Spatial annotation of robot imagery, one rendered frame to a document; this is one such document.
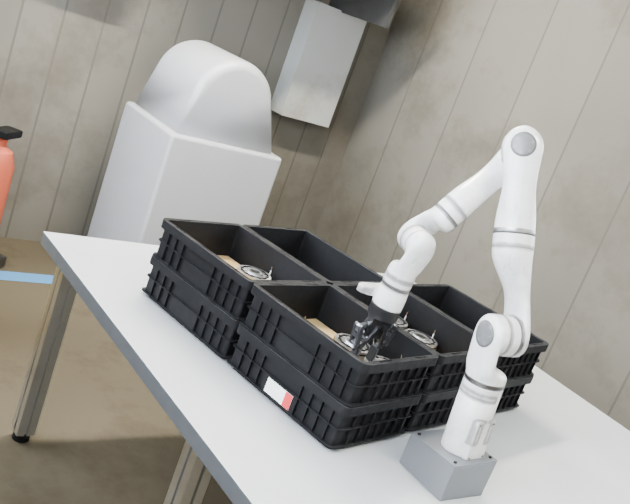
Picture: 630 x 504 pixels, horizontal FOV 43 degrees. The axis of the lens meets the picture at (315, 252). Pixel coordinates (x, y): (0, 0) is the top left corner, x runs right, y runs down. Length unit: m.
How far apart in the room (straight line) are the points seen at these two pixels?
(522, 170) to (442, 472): 0.69
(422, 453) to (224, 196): 2.28
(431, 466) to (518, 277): 0.46
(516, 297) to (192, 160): 2.23
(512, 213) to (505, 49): 2.79
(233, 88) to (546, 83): 1.59
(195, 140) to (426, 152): 1.55
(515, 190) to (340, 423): 0.64
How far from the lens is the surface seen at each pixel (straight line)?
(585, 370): 3.99
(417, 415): 2.07
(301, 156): 5.07
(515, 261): 1.81
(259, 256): 2.37
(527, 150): 1.83
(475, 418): 1.85
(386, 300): 1.87
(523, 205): 1.82
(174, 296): 2.21
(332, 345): 1.81
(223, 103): 3.79
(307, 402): 1.89
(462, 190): 1.85
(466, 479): 1.90
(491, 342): 1.79
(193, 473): 1.87
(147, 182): 3.81
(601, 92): 4.14
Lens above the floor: 1.56
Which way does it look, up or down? 15 degrees down
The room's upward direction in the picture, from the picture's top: 21 degrees clockwise
